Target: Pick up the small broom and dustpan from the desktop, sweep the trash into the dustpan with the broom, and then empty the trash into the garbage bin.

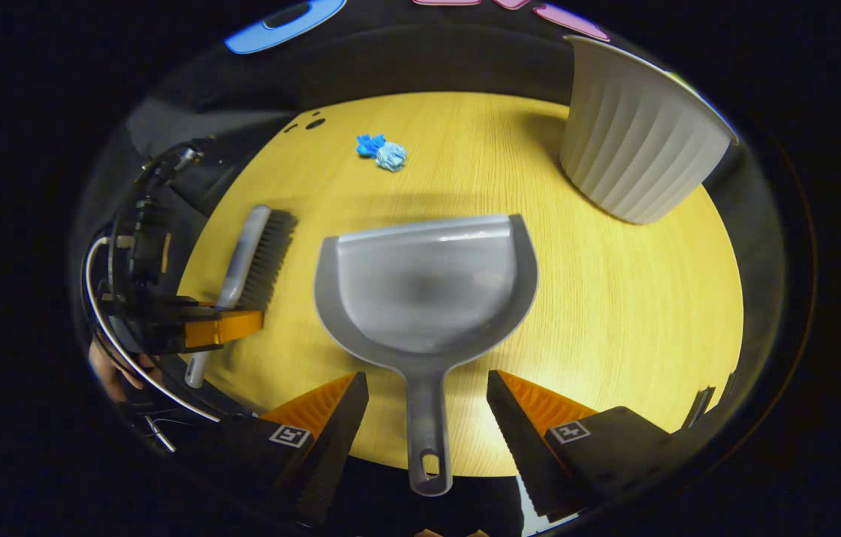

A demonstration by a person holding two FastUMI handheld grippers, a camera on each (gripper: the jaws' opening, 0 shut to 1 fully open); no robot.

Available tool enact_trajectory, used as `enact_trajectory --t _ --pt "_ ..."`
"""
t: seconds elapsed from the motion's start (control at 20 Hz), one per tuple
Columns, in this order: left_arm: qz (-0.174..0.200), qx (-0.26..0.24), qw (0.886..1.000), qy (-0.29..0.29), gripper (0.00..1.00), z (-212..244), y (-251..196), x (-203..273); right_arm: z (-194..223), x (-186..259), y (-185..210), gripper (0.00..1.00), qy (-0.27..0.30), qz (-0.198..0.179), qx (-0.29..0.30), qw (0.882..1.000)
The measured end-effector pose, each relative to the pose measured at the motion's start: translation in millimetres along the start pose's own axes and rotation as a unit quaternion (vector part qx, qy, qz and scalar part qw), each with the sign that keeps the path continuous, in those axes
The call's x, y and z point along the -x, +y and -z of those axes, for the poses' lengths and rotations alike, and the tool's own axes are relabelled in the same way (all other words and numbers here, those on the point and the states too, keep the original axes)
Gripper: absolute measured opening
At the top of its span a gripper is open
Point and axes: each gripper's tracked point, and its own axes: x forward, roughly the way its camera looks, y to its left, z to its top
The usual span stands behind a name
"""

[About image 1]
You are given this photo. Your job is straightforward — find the light blue paper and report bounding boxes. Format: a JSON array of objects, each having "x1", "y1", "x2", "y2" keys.
[{"x1": 375, "y1": 142, "x2": 408, "y2": 173}]

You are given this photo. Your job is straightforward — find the white ribbed garbage bin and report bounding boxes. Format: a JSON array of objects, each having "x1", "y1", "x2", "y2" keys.
[{"x1": 559, "y1": 35, "x2": 740, "y2": 226}]

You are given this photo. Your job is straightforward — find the grey dustpan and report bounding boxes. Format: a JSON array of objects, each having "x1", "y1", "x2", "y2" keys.
[{"x1": 313, "y1": 214, "x2": 540, "y2": 497}]

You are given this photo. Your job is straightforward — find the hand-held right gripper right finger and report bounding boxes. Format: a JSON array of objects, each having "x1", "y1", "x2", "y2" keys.
[{"x1": 486, "y1": 370, "x2": 691, "y2": 523}]

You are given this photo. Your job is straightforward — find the small grey broom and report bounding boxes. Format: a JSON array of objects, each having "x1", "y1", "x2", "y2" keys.
[{"x1": 185, "y1": 205, "x2": 298, "y2": 389}]

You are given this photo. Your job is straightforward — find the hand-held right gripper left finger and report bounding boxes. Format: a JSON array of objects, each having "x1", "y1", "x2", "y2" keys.
[{"x1": 189, "y1": 371, "x2": 369, "y2": 527}]

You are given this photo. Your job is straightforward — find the wooden desktop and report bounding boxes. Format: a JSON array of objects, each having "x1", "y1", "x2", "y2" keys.
[{"x1": 178, "y1": 92, "x2": 745, "y2": 479}]

